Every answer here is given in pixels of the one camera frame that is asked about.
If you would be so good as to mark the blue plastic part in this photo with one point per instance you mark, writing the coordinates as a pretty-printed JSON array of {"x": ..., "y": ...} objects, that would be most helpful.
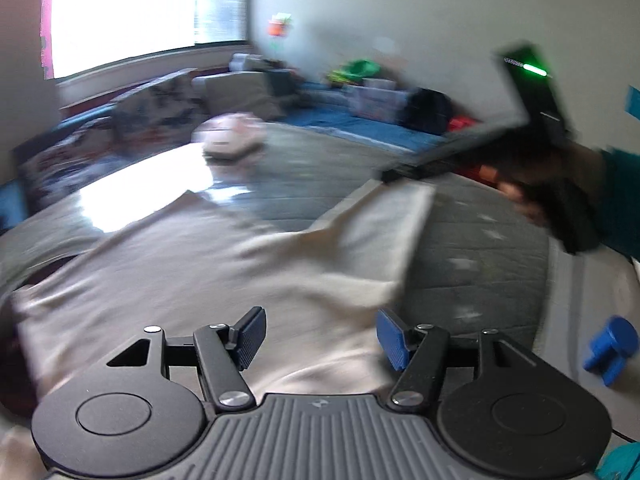
[{"x": 612, "y": 347}]

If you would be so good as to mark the cream shirt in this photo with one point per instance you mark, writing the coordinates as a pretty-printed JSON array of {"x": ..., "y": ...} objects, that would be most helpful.
[{"x": 200, "y": 270}]

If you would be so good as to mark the window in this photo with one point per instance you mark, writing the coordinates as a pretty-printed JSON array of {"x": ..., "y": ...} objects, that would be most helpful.
[{"x": 125, "y": 15}]

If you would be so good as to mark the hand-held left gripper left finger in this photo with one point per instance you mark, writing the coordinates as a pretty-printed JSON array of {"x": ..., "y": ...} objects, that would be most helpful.
[{"x": 252, "y": 332}]

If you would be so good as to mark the red item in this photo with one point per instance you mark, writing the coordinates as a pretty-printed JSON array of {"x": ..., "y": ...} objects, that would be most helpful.
[{"x": 460, "y": 124}]

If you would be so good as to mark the person's teal top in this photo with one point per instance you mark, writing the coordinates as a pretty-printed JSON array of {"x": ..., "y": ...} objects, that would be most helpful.
[{"x": 620, "y": 462}]

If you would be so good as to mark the green toy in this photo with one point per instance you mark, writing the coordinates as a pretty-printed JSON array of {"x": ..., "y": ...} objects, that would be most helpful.
[{"x": 357, "y": 71}]

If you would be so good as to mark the pale patterned storage bag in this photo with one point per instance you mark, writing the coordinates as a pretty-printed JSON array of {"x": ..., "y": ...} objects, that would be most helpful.
[{"x": 375, "y": 100}]

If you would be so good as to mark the grey cushion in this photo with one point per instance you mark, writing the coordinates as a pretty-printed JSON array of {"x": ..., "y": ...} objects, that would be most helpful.
[{"x": 240, "y": 92}]

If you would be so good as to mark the person's right hand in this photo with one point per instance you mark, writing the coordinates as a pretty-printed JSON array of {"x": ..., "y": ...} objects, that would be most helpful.
[{"x": 525, "y": 200}]

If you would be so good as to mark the black bag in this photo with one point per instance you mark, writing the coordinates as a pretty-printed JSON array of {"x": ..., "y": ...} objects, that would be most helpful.
[{"x": 430, "y": 110}]

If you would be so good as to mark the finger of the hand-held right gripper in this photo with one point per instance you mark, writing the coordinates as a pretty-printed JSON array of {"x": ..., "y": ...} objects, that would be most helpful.
[{"x": 460, "y": 152}]

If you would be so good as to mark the grey quilted star mat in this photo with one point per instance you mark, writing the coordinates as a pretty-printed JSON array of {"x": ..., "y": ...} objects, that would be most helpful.
[{"x": 475, "y": 260}]

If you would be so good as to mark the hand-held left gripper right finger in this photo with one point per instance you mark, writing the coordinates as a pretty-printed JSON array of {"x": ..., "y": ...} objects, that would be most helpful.
[{"x": 392, "y": 340}]

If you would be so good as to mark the orange pinwheel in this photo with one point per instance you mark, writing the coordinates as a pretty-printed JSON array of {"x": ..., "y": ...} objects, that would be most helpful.
[{"x": 280, "y": 25}]

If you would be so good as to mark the blue floor mat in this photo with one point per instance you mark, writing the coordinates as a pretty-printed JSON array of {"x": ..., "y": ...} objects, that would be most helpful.
[{"x": 350, "y": 125}]

